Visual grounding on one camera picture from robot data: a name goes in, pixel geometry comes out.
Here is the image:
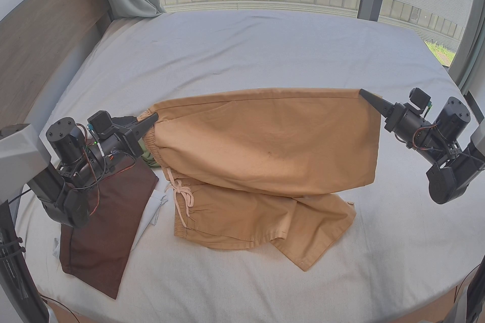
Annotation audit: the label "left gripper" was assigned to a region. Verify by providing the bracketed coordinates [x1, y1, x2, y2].
[96, 123, 144, 161]

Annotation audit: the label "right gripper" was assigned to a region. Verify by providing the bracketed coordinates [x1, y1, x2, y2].
[383, 102, 432, 148]

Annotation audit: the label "tan shorts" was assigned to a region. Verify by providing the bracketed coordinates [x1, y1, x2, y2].
[137, 88, 381, 272]

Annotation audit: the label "bed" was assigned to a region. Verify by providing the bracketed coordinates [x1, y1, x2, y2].
[0, 0, 485, 323]

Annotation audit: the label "black garment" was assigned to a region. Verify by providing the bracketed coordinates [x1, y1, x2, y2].
[112, 116, 138, 130]

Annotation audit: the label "green garment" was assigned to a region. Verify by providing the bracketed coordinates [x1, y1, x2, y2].
[139, 140, 161, 170]

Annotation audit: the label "brown shorts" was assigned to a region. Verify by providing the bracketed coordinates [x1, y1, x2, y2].
[59, 159, 160, 300]

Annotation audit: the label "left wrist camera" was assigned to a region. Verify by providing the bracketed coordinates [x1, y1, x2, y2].
[87, 110, 116, 137]

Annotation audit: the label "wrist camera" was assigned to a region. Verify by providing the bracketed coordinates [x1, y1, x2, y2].
[407, 88, 432, 114]
[87, 110, 116, 137]

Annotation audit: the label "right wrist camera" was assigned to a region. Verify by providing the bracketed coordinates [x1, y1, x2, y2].
[407, 88, 432, 114]

